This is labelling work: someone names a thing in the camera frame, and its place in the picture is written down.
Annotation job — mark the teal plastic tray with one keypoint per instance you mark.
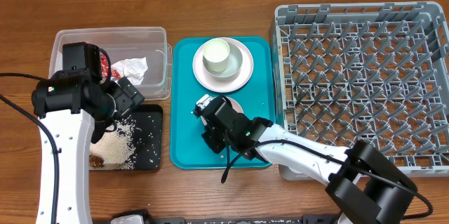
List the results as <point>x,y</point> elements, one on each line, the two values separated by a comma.
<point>256,98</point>

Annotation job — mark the large white plate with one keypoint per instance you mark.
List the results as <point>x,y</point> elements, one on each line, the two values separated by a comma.
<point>227,85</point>

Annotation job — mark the clear plastic bin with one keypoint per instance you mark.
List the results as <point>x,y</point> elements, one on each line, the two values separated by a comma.
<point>123,43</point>

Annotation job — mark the red snack wrapper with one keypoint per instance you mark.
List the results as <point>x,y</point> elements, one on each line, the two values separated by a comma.
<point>104,67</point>

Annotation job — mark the small white bowl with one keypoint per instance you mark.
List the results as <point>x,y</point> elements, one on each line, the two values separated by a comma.
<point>235,106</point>

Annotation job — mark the white napkin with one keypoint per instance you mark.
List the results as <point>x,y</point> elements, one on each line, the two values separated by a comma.
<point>133,69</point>

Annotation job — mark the spilled white rice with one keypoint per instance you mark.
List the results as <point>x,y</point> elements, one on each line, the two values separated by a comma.
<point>119,143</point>

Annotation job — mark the black plastic tray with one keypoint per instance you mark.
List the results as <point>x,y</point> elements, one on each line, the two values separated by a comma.
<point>151,136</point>

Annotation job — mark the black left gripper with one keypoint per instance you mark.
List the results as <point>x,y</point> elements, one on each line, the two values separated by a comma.
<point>128,97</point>

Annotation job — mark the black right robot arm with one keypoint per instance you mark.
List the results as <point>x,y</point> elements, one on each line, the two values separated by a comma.
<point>364,184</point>

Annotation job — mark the cream paper cup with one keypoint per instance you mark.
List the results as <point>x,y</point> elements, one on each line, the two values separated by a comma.
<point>216,54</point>

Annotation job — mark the grey dishwasher rack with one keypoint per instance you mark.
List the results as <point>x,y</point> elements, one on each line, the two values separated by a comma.
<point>376,72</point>

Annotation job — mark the brown food scrap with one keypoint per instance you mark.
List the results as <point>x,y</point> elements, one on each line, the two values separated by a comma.
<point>95,161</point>

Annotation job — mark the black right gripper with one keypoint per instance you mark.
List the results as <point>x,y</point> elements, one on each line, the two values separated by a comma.
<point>213,136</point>

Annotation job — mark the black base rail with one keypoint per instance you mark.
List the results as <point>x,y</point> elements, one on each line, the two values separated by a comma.
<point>143,216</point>

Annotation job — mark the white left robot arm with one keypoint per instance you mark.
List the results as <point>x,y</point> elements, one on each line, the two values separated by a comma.
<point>73,110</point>

